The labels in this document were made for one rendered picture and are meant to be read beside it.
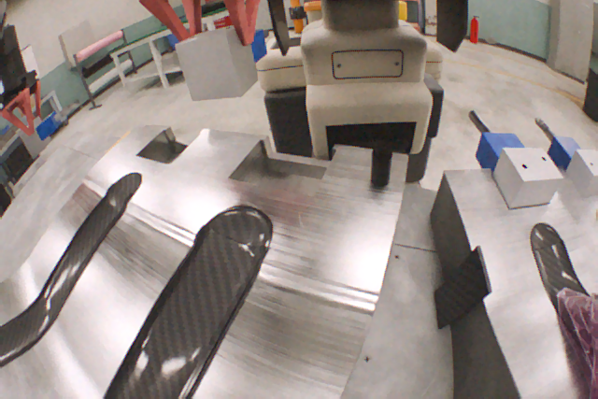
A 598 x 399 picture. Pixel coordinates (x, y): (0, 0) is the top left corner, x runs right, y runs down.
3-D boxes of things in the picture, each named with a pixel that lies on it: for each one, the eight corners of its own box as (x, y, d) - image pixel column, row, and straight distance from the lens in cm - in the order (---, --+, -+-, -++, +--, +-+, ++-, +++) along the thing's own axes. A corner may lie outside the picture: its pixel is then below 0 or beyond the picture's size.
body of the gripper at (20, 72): (-2, 109, 50) (-15, 72, 51) (17, 95, 59) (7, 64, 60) (21, 86, 47) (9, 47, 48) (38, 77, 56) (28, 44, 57)
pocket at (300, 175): (275, 174, 20) (264, 134, 18) (341, 186, 18) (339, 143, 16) (245, 218, 18) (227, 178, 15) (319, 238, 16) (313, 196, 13)
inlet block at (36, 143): (86, 110, 52) (75, 86, 52) (82, 118, 47) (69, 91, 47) (39, 149, 57) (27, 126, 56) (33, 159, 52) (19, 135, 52)
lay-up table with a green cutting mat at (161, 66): (163, 70, 561) (149, 25, 553) (266, 54, 409) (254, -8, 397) (123, 97, 499) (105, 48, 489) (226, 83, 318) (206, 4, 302)
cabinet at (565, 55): (545, 64, 616) (550, -22, 616) (576, 78, 671) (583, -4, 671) (554, 72, 576) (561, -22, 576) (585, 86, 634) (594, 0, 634)
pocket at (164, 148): (182, 156, 27) (168, 125, 25) (220, 163, 23) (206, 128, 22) (153, 187, 25) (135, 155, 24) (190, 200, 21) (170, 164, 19)
